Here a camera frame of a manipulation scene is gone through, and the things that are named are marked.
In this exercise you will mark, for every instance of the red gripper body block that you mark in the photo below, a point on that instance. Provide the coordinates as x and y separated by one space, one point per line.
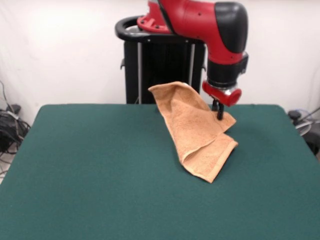
230 97

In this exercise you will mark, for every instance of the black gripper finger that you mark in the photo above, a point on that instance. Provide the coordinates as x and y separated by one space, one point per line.
220 111
214 105

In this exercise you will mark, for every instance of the tan terry towel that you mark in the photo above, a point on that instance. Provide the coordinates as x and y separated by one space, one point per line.
190 125

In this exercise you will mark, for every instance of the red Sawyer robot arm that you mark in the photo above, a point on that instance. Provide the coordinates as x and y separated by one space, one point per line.
195 20

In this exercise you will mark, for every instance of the black power adapter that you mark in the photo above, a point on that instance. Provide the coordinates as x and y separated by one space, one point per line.
295 115

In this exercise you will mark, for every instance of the grey round base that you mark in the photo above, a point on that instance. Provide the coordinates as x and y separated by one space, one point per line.
303 127

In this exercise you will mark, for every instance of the dark green tablecloth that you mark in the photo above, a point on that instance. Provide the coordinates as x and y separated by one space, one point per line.
75 162

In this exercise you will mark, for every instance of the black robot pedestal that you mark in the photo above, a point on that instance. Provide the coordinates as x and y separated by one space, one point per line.
155 70

